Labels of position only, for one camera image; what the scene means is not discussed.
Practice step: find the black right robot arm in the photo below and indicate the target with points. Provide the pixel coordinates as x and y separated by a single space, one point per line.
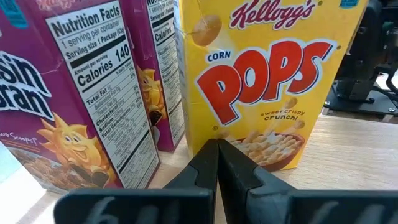
360 46

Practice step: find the yellow Corn Pops cereal box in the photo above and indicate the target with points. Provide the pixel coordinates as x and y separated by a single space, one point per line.
264 77

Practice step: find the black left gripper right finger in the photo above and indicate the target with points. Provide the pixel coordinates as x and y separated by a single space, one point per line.
311 208

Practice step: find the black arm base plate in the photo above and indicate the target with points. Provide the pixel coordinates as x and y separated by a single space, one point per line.
357 105

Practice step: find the wooden shelf with black frame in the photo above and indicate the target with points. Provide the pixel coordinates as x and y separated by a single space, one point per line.
348 155

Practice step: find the purple Raisin Bran cereal box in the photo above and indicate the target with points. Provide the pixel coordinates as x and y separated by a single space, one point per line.
62 93
161 77

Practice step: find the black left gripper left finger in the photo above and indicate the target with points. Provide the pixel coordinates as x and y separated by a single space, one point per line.
140 208

